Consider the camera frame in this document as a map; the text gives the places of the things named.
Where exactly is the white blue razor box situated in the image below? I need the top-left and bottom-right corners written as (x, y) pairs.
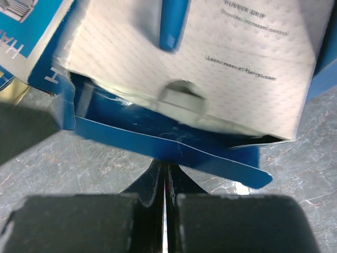
top-left (32, 1), bottom-right (336, 189)

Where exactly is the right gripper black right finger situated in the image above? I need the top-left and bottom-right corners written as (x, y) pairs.
top-left (165, 163), bottom-right (320, 252)

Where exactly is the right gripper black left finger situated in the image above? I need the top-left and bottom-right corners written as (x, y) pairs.
top-left (1, 160), bottom-right (164, 252)

